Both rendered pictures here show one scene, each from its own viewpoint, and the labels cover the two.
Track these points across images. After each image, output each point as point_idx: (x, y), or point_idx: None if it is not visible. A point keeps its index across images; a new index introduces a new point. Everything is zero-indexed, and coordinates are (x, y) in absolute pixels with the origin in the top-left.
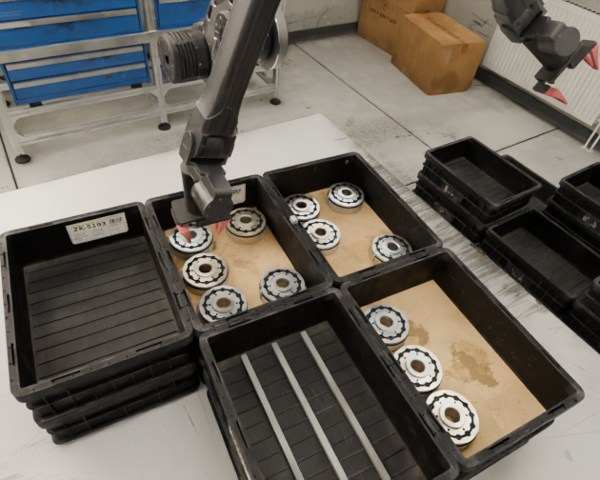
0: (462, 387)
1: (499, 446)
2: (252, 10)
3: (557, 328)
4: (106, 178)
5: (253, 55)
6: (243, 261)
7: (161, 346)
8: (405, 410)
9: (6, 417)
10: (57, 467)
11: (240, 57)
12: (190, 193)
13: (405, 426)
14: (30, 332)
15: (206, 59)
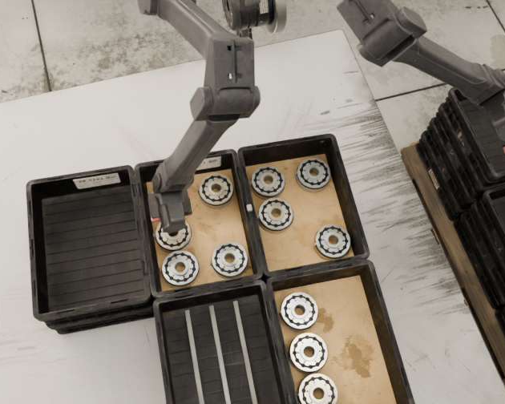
0: (341, 372)
1: None
2: (198, 144)
3: (469, 330)
4: (112, 92)
5: (201, 157)
6: (206, 225)
7: (127, 303)
8: (280, 385)
9: (28, 305)
10: (58, 348)
11: (191, 159)
12: (159, 204)
13: (280, 393)
14: (45, 259)
15: None
